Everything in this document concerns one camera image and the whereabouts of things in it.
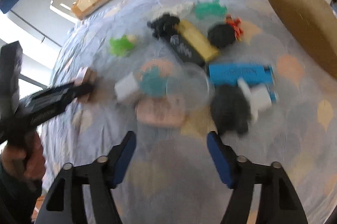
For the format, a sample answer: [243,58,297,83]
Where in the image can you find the white charger cube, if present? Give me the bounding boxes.
[114,73,141,104]

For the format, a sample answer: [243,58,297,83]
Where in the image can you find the green frog toy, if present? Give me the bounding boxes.
[109,35,137,57]

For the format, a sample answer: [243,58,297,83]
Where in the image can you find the black-haired boy figurine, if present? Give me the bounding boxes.
[210,78,278,136]

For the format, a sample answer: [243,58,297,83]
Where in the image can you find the teal translucent splat toy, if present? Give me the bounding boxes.
[139,66,169,98]

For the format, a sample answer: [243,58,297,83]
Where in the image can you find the pink oval case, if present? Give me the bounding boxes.
[135,96,187,128]

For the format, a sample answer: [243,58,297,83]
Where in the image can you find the blue rectangular box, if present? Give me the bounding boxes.
[206,63,274,86]

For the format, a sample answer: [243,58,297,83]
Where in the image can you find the clear plastic cup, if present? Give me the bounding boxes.
[166,63,214,112]

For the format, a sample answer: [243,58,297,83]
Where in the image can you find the clear plastic gear toy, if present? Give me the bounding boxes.
[150,1,195,19]

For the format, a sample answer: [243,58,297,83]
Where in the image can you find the yellow rectangular box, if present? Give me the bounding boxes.
[174,20,220,63]

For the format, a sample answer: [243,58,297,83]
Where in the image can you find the black-haired red girl figurine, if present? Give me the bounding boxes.
[207,15,243,49]

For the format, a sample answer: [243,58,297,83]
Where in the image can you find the green translucent splat toy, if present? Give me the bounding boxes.
[194,0,227,20]

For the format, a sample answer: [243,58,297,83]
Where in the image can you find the black dragon figurine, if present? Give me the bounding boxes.
[147,13,180,39]

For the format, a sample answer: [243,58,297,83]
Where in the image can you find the black rectangular box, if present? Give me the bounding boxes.
[161,34,205,67]

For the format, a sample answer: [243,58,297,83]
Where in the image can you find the person's left hand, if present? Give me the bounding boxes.
[1,132,46,181]

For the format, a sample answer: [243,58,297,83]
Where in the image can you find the patterned ginkgo tablecloth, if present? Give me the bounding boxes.
[42,0,336,223]

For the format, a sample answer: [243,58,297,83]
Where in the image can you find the amber ribbed glass bowl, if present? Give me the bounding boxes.
[268,0,336,78]

